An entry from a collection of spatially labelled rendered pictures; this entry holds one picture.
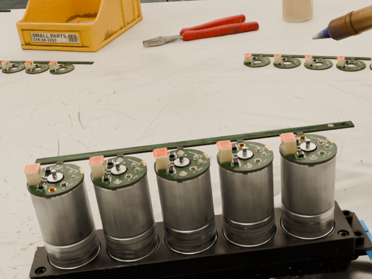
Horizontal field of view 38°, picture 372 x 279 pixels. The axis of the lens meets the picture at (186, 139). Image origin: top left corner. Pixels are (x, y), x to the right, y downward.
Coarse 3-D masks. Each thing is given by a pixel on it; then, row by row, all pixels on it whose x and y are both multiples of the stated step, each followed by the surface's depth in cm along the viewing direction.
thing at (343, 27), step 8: (368, 8) 18; (344, 16) 19; (352, 16) 19; (360, 16) 18; (368, 16) 18; (328, 24) 20; (336, 24) 19; (344, 24) 19; (352, 24) 19; (360, 24) 18; (368, 24) 18; (328, 32) 20; (336, 32) 19; (344, 32) 19; (352, 32) 19; (360, 32) 19
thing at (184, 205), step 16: (176, 160) 24; (208, 176) 23; (160, 192) 24; (176, 192) 23; (192, 192) 23; (208, 192) 24; (176, 208) 23; (192, 208) 23; (208, 208) 24; (176, 224) 24; (192, 224) 24; (208, 224) 24; (176, 240) 24; (192, 240) 24; (208, 240) 25
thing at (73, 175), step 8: (48, 168) 24; (64, 168) 24; (72, 168) 24; (80, 168) 24; (48, 176) 24; (64, 176) 24; (72, 176) 23; (80, 176) 24; (40, 184) 23; (48, 184) 23; (56, 184) 23; (64, 184) 23; (72, 184) 23; (32, 192) 23; (40, 192) 23; (48, 192) 23; (56, 192) 23; (64, 192) 23
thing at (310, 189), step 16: (304, 144) 24; (288, 176) 24; (304, 176) 23; (320, 176) 23; (288, 192) 24; (304, 192) 23; (320, 192) 23; (288, 208) 24; (304, 208) 24; (320, 208) 24; (288, 224) 25; (304, 224) 24; (320, 224) 24
